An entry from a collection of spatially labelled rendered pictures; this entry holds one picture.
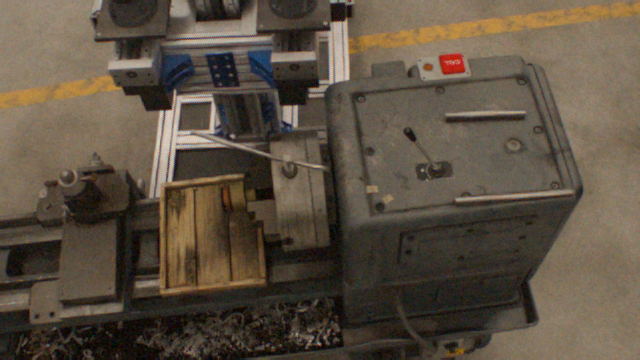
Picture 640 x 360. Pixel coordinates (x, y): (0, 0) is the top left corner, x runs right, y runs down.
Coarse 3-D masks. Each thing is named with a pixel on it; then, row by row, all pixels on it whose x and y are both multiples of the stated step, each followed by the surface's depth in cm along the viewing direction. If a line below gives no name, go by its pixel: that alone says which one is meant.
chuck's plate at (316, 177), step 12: (312, 132) 179; (312, 144) 174; (312, 156) 171; (312, 180) 169; (312, 192) 169; (324, 192) 169; (324, 204) 170; (324, 216) 171; (324, 228) 173; (324, 240) 177
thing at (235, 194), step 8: (232, 184) 183; (240, 184) 182; (224, 192) 182; (232, 192) 181; (240, 192) 181; (248, 192) 182; (256, 192) 187; (224, 200) 181; (232, 200) 181; (240, 200) 181; (248, 200) 182; (256, 200) 182; (224, 208) 182; (232, 208) 182; (240, 208) 182
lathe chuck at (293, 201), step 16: (272, 144) 175; (288, 144) 174; (304, 144) 174; (272, 160) 171; (304, 160) 171; (272, 176) 170; (304, 176) 170; (288, 192) 169; (304, 192) 169; (288, 208) 170; (304, 208) 170; (288, 224) 171; (304, 224) 172; (304, 240) 176
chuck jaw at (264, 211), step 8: (264, 200) 181; (272, 200) 181; (248, 208) 180; (256, 208) 180; (264, 208) 180; (272, 208) 180; (256, 216) 179; (264, 216) 179; (272, 216) 179; (256, 224) 180; (264, 224) 177; (272, 224) 177; (264, 232) 176; (272, 232) 176; (272, 240) 178; (288, 240) 177
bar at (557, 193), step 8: (520, 192) 160; (528, 192) 159; (536, 192) 159; (544, 192) 159; (552, 192) 159; (560, 192) 159; (568, 192) 159; (456, 200) 159; (464, 200) 159; (472, 200) 159; (480, 200) 159; (488, 200) 159; (496, 200) 159; (504, 200) 159; (512, 200) 159; (520, 200) 160; (528, 200) 160
